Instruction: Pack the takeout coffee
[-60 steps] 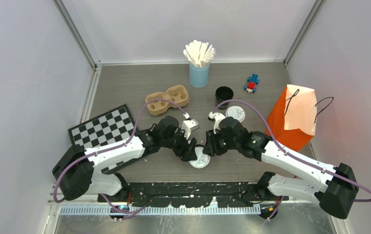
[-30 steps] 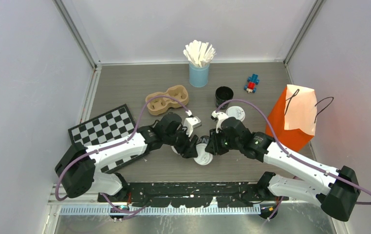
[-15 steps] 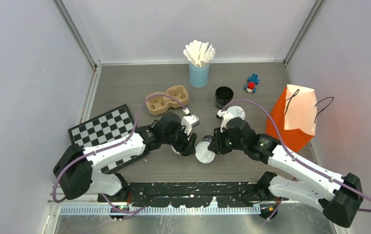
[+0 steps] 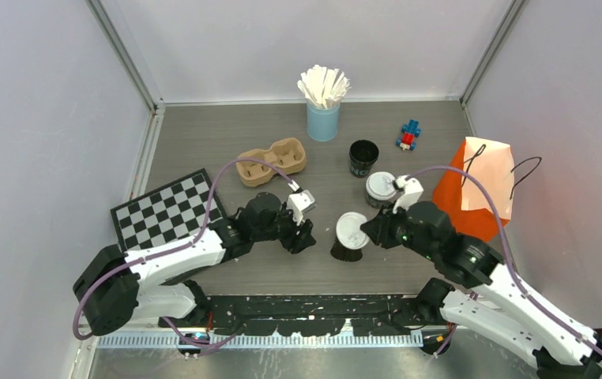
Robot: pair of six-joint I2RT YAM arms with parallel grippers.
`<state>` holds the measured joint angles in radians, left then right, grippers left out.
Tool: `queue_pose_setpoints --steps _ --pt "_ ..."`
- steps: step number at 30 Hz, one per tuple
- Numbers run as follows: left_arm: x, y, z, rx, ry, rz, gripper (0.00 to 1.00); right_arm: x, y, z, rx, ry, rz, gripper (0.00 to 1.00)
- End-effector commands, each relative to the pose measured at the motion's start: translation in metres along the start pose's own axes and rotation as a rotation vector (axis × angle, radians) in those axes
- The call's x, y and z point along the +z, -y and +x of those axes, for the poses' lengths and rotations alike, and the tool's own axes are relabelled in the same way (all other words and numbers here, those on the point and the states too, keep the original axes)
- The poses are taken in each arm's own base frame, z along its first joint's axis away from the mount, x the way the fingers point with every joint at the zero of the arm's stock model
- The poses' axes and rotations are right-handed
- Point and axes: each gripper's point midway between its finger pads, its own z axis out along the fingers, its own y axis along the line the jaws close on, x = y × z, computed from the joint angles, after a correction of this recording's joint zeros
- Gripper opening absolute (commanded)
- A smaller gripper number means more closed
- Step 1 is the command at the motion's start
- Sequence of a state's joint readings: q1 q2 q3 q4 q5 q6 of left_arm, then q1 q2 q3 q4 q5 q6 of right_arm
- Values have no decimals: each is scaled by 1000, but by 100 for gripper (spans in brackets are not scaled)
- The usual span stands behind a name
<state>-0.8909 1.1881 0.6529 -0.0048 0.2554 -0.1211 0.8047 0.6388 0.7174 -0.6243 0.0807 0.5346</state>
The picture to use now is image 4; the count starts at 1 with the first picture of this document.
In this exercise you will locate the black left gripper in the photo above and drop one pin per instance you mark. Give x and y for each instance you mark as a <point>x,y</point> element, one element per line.
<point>295,243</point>

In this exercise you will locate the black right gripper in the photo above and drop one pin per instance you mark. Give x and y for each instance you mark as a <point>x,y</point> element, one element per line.
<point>379,228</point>

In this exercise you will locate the black paper coffee cup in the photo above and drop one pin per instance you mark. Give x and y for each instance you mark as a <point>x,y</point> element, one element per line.
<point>378,202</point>

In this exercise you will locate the white plastic cup lid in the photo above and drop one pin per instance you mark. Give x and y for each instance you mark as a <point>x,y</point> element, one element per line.
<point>380,186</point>

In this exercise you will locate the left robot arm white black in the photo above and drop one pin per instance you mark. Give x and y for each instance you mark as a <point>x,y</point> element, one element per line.
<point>118,287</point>

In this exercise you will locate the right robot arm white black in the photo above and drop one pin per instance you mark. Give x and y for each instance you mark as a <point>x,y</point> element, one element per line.
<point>478,292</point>

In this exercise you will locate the orange paper takeout bag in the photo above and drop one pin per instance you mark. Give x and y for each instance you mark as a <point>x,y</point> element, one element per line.
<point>491,163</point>

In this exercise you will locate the brown cardboard cup carrier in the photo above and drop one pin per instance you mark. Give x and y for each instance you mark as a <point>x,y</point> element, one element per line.
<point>288,155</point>

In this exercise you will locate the blue red toy blocks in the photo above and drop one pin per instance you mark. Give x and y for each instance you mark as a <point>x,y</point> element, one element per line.
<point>409,133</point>

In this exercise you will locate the blue cylindrical holder cup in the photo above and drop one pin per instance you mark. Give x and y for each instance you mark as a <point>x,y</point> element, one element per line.
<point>322,124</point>

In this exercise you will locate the black white checkerboard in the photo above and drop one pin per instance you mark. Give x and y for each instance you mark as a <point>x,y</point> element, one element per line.
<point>170,212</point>

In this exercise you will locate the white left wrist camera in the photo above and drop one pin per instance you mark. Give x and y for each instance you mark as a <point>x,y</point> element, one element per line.
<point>300,202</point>

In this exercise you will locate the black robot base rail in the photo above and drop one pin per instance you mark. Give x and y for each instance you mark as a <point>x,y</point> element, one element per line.
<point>310,315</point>

